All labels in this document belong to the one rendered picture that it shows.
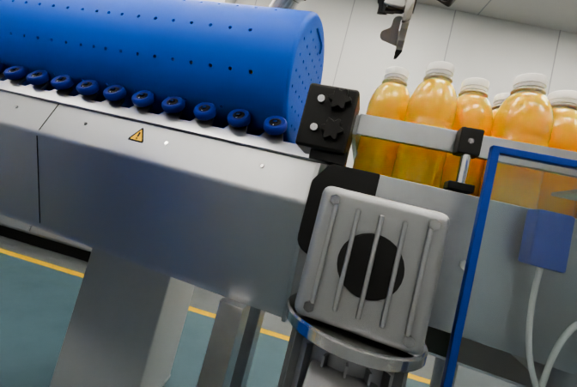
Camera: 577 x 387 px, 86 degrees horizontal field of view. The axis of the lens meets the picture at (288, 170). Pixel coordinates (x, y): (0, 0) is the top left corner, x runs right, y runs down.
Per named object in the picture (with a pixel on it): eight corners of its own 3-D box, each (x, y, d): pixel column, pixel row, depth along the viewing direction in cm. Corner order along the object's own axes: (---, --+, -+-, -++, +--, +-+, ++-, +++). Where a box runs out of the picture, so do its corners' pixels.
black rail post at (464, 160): (442, 189, 40) (455, 130, 41) (467, 194, 39) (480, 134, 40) (446, 187, 38) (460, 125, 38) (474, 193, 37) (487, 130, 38)
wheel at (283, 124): (269, 120, 60) (268, 111, 59) (290, 124, 59) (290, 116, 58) (259, 134, 57) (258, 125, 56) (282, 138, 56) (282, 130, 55)
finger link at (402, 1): (379, 20, 61) (385, 3, 67) (409, 23, 60) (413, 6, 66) (381, 3, 59) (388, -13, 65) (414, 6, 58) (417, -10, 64)
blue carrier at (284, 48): (55, 99, 103) (78, 19, 105) (304, 155, 81) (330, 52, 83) (-57, 63, 76) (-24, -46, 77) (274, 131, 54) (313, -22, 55)
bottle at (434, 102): (432, 191, 41) (461, 60, 43) (381, 182, 45) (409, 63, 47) (442, 199, 47) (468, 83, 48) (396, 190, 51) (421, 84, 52)
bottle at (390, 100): (365, 178, 46) (392, 63, 48) (341, 177, 53) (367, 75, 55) (402, 190, 49) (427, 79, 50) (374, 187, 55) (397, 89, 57)
